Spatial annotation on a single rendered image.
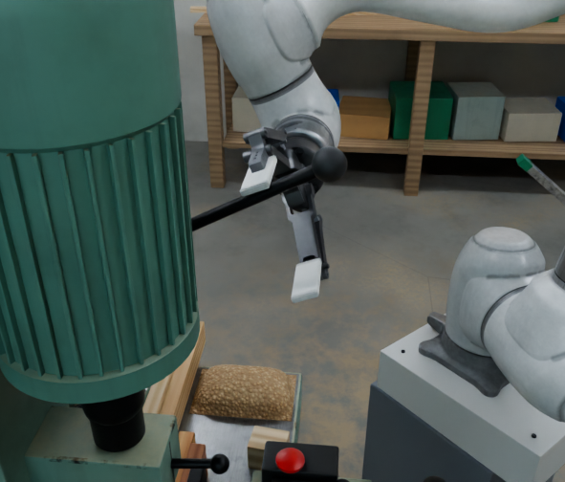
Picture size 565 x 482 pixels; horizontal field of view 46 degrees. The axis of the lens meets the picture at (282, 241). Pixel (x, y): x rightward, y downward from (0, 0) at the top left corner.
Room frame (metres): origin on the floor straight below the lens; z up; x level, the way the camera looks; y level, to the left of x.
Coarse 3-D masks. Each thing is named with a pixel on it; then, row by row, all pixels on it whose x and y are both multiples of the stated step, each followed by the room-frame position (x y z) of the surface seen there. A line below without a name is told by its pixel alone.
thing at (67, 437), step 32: (64, 416) 0.49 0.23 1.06; (160, 416) 0.49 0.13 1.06; (32, 448) 0.45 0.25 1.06; (64, 448) 0.45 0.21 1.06; (96, 448) 0.45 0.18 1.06; (160, 448) 0.45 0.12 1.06; (32, 480) 0.44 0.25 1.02; (64, 480) 0.44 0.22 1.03; (96, 480) 0.43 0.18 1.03; (128, 480) 0.43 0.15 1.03; (160, 480) 0.43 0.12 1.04
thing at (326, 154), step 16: (320, 160) 0.58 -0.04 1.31; (336, 160) 0.57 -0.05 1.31; (288, 176) 0.59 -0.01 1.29; (304, 176) 0.58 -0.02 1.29; (320, 176) 0.57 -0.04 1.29; (336, 176) 0.57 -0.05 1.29; (256, 192) 0.59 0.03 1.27; (272, 192) 0.59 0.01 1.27; (224, 208) 0.59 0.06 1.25; (240, 208) 0.59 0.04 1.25; (192, 224) 0.59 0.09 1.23; (208, 224) 0.59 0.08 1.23
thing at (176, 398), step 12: (204, 324) 0.80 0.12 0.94; (204, 336) 0.79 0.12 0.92; (192, 360) 0.72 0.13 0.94; (180, 372) 0.69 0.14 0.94; (192, 372) 0.71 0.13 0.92; (180, 384) 0.66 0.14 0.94; (168, 396) 0.64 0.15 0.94; (180, 396) 0.64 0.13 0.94; (168, 408) 0.62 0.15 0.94; (180, 408) 0.64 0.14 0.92; (180, 420) 0.63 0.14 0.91
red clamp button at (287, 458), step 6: (282, 450) 0.48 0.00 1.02; (288, 450) 0.47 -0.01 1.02; (294, 450) 0.48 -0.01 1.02; (276, 456) 0.47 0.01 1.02; (282, 456) 0.47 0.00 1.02; (288, 456) 0.47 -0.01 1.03; (294, 456) 0.47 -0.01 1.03; (300, 456) 0.47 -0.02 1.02; (276, 462) 0.46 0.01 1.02; (282, 462) 0.46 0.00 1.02; (288, 462) 0.46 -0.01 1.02; (294, 462) 0.46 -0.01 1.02; (300, 462) 0.46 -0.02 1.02; (282, 468) 0.46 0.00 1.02; (288, 468) 0.45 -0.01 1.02; (294, 468) 0.45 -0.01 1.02; (300, 468) 0.46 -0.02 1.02
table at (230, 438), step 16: (208, 368) 0.74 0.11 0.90; (192, 384) 0.70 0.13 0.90; (192, 400) 0.67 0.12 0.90; (192, 416) 0.64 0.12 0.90; (208, 416) 0.64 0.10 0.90; (224, 416) 0.64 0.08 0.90; (208, 432) 0.61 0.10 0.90; (224, 432) 0.61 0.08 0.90; (240, 432) 0.61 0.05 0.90; (208, 448) 0.59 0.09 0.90; (224, 448) 0.59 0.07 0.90; (240, 448) 0.59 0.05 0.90; (240, 464) 0.56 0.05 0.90; (208, 480) 0.54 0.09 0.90; (224, 480) 0.54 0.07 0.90; (240, 480) 0.54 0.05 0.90
